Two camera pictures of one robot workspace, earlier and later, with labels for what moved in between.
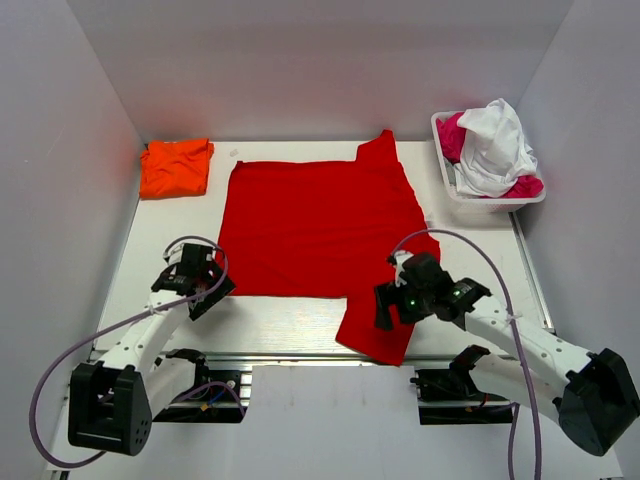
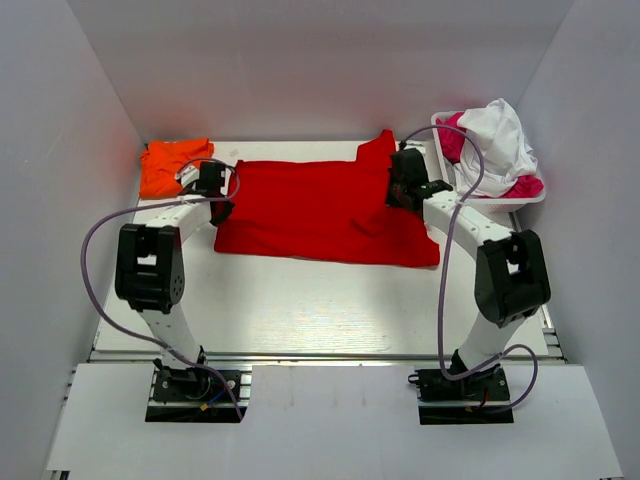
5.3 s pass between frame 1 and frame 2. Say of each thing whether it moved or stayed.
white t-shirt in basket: stayed
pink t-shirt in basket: stayed
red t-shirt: moved
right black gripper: moved
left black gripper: moved
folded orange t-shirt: stayed
